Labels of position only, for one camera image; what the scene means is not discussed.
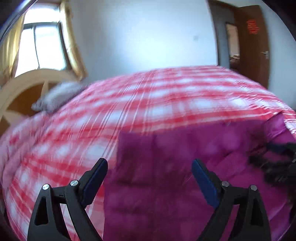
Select beige brown wooden headboard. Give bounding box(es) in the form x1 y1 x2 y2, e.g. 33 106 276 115
1 69 78 135

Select pink floral folded quilt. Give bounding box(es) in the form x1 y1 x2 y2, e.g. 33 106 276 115
1 112 50 189

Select yellow curtain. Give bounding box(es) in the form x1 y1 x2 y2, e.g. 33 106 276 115
59 1 88 81
1 13 26 85

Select red white plaid bedsheet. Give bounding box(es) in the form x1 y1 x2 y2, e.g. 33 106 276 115
1 66 295 240

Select striped grey pillow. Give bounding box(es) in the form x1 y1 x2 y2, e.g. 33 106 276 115
31 81 87 113

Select window with grey frame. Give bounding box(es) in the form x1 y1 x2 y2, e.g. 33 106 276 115
15 22 70 76

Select yellow curtain left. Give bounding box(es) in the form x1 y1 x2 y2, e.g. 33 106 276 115
1 13 26 85

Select red paper door decoration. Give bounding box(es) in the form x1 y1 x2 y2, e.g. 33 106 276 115
246 19 259 35

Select silver door handle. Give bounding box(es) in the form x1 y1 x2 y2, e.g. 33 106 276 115
261 51 269 59

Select brown wooden door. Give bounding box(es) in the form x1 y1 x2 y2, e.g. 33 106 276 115
234 5 270 88

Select magenta quilted down jacket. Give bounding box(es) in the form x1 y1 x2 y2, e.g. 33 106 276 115
103 114 295 240

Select yellow curtain right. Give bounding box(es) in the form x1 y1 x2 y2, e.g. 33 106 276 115
59 1 88 81

